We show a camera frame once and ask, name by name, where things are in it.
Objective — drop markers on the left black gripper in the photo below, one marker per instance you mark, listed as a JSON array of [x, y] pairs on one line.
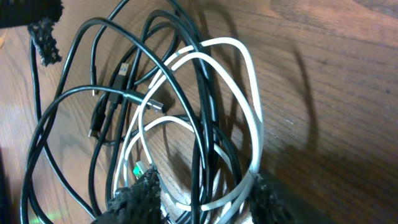
[[39, 15]]

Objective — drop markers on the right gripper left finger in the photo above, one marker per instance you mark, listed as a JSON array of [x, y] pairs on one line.
[[137, 204]]

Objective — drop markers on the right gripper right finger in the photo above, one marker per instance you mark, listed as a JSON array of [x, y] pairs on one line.
[[265, 205]]

